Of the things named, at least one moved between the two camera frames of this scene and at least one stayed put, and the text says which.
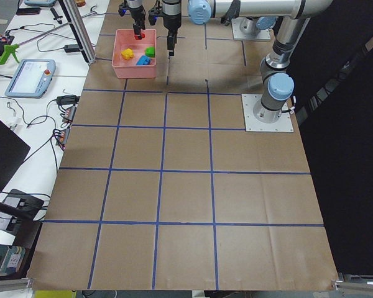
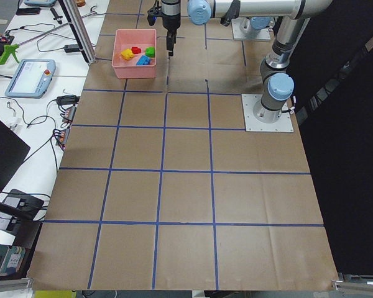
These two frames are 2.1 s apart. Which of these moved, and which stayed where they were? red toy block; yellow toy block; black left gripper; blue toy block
Moved: red toy block
Stayed: blue toy block; yellow toy block; black left gripper
